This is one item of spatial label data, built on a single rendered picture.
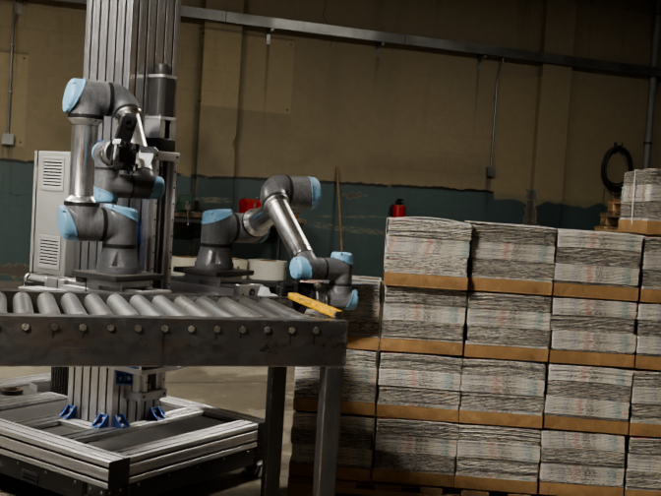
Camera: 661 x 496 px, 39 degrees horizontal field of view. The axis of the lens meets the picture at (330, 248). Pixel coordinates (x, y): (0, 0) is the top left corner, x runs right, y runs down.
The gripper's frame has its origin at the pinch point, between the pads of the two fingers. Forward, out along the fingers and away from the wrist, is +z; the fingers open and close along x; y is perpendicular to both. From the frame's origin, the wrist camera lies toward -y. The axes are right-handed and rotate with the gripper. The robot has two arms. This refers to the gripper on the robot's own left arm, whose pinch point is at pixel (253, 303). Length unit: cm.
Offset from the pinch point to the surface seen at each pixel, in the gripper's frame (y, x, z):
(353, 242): -10, -671, -290
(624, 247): 25, 26, -122
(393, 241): 22, -1, -49
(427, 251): 19, 3, -59
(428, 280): 9, 4, -60
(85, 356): -6, 63, 58
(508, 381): -23, 13, -88
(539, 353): -13, 16, -98
